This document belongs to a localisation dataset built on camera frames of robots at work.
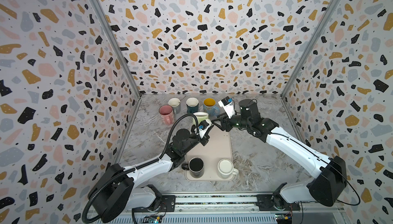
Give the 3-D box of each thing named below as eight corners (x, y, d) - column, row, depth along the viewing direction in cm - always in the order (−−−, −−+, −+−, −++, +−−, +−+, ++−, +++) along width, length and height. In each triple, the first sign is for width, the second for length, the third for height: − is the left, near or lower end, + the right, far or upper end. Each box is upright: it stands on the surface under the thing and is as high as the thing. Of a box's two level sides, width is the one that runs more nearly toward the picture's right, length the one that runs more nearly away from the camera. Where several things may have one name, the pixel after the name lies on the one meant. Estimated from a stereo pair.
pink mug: (161, 125, 105) (157, 115, 96) (163, 114, 111) (160, 104, 103) (173, 125, 105) (170, 115, 96) (175, 115, 111) (173, 104, 103)
